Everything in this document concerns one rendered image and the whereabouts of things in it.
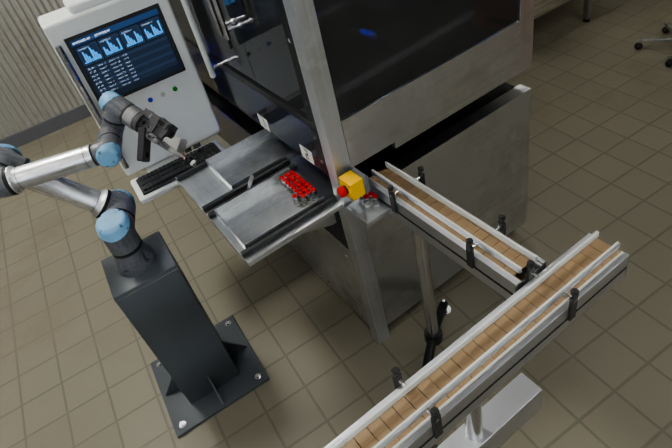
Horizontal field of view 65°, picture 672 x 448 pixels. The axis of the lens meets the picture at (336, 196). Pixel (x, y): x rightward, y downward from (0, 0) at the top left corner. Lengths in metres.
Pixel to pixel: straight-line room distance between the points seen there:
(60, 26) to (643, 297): 2.72
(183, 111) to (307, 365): 1.32
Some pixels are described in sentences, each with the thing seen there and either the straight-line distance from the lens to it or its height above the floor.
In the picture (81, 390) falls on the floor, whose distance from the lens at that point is 3.07.
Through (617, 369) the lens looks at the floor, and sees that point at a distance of 2.56.
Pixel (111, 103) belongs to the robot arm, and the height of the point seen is 1.39.
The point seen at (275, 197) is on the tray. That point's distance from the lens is 2.06.
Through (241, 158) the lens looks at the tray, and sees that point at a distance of 2.34.
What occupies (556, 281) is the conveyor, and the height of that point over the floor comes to 0.93.
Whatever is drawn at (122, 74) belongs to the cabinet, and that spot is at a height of 1.26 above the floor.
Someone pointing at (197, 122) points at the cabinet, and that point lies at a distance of 2.67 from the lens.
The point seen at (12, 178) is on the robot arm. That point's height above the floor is 1.30.
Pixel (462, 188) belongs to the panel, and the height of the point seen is 0.59.
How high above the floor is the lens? 2.14
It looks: 39 degrees down
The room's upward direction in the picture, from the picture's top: 15 degrees counter-clockwise
